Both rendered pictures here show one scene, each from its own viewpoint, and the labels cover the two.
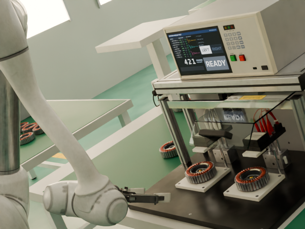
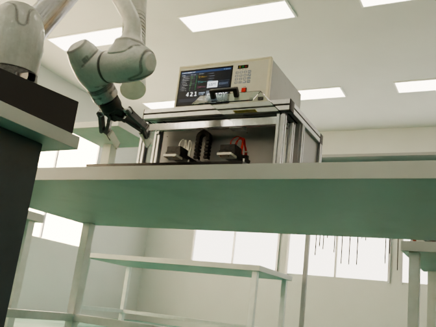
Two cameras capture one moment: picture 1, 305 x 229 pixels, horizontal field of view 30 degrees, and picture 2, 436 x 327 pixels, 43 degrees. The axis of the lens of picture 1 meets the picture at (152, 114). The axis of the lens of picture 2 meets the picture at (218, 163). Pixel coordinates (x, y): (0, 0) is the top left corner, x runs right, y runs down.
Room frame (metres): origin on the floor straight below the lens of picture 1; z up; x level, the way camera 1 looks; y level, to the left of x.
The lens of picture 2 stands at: (-0.06, 0.61, 0.30)
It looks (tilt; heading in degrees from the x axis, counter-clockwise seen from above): 15 degrees up; 335
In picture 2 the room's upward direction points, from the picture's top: 7 degrees clockwise
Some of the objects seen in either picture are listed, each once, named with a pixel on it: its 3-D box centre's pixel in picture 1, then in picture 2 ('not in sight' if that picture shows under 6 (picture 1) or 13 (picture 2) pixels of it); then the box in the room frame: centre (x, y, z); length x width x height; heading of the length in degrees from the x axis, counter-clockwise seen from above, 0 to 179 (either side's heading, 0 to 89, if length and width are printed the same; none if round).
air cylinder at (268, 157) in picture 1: (277, 158); not in sight; (1.80, -0.35, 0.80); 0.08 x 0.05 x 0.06; 36
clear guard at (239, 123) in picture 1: (246, 114); (241, 111); (1.67, -0.27, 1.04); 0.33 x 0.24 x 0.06; 126
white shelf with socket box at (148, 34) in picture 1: (156, 72); (104, 170); (2.88, -0.09, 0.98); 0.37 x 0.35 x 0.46; 36
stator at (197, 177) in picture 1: (200, 171); not in sight; (1.91, -0.09, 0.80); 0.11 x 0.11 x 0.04
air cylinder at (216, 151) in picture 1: (225, 153); not in sight; (1.99, -0.21, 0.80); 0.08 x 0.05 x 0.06; 36
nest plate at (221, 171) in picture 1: (202, 177); not in sight; (1.91, -0.09, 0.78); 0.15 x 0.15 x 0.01; 36
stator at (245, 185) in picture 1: (251, 178); not in sight; (1.71, -0.23, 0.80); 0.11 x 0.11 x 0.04
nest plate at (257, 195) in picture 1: (253, 185); not in sight; (1.71, -0.23, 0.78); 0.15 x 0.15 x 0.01; 36
